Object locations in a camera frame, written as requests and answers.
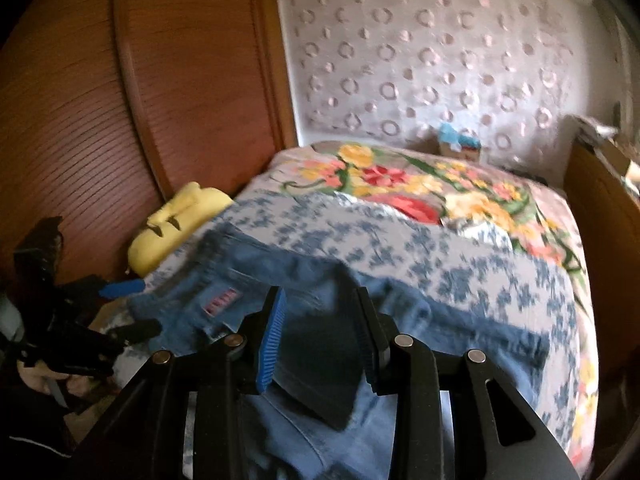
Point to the stack of papers on cabinet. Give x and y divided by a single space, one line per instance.
593 129

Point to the yellow Pikachu plush toy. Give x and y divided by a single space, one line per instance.
169 227

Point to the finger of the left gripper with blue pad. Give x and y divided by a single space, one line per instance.
116 290

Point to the brown wooden louvered wardrobe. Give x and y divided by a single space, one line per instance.
108 107

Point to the pink circle patterned curtain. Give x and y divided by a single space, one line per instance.
395 71

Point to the brown wooden side cabinet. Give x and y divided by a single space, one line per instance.
608 221

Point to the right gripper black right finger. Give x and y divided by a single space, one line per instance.
380 344

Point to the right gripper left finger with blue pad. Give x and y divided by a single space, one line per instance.
254 349

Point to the small cardboard box blue items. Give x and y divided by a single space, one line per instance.
456 144

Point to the person's left hand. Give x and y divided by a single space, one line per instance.
40 376

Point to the colourful floral bed blanket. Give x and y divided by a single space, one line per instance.
477 238

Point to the blue floral white sheet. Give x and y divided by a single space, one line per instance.
451 292

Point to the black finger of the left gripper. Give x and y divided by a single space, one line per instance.
135 333

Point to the blue denim jeans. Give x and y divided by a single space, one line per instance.
318 419

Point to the cardboard box on cabinet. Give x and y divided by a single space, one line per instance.
623 157

